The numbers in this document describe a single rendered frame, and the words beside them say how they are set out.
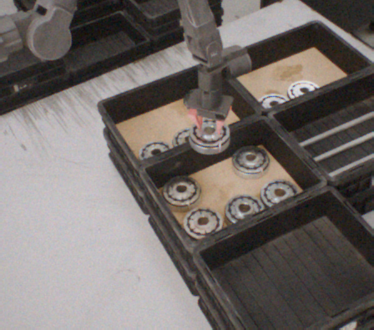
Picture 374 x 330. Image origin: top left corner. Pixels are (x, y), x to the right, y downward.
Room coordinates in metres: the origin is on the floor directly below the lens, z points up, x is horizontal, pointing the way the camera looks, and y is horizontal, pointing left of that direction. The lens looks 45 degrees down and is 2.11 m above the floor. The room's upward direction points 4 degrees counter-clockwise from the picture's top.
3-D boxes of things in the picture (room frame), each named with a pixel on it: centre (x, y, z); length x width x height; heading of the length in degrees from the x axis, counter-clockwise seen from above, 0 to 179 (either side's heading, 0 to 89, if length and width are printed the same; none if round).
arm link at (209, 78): (1.11, -0.07, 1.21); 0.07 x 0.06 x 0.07; 118
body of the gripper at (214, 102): (1.11, -0.06, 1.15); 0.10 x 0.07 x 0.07; 67
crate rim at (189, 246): (1.05, -0.11, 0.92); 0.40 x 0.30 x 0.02; 115
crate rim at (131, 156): (1.32, 0.02, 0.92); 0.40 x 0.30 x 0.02; 115
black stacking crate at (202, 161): (1.05, -0.11, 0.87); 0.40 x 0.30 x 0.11; 115
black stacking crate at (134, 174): (1.32, 0.02, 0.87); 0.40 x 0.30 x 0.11; 115
